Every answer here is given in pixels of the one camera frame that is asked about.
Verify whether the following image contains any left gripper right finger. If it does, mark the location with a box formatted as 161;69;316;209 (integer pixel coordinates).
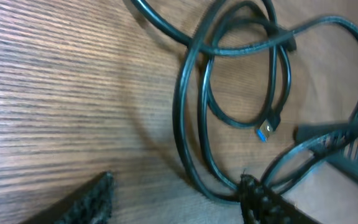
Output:
239;174;319;224

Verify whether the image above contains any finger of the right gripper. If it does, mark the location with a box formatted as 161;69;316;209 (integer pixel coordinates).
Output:
294;120;358;185

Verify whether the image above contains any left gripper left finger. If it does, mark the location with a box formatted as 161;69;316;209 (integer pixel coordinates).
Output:
19;170;115;224

